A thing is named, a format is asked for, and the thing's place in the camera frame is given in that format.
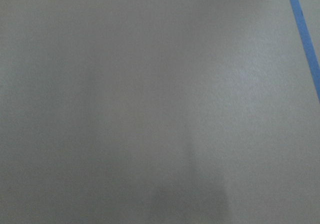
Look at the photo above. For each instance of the blue tape line left side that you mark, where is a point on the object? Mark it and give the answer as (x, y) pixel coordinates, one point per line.
(307, 44)

